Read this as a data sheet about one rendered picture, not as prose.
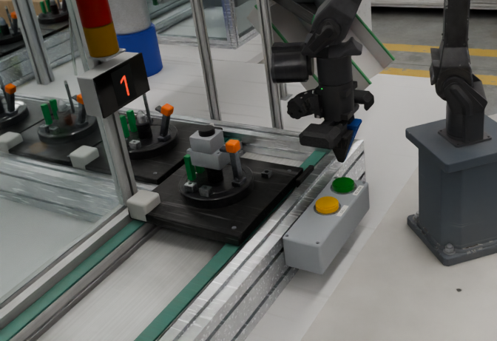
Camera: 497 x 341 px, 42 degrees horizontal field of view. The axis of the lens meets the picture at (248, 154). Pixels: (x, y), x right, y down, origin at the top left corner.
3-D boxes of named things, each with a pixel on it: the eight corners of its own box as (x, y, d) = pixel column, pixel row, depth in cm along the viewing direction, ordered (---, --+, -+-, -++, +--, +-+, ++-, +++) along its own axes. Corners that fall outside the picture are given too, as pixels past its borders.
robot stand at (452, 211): (522, 245, 112) (530, 143, 102) (444, 267, 109) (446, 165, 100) (475, 204, 124) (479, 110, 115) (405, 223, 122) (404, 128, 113)
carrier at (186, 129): (223, 135, 145) (215, 83, 139) (158, 188, 128) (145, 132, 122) (141, 123, 157) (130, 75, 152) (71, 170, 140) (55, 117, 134)
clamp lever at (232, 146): (245, 177, 117) (239, 140, 114) (239, 182, 116) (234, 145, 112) (229, 174, 119) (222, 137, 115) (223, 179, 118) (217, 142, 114)
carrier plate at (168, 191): (304, 176, 125) (302, 166, 124) (239, 246, 107) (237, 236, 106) (203, 158, 137) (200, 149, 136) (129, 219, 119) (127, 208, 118)
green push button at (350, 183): (358, 188, 118) (357, 178, 117) (349, 199, 115) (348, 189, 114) (338, 184, 120) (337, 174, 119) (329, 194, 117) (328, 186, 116)
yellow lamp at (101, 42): (126, 48, 108) (119, 19, 106) (106, 58, 104) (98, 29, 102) (103, 46, 110) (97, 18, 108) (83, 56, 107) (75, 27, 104)
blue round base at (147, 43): (171, 64, 220) (163, 21, 213) (143, 82, 208) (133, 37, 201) (137, 61, 227) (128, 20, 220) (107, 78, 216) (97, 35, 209)
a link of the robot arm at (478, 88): (481, 93, 108) (482, 57, 105) (487, 116, 100) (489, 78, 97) (439, 95, 109) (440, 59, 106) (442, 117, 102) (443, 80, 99)
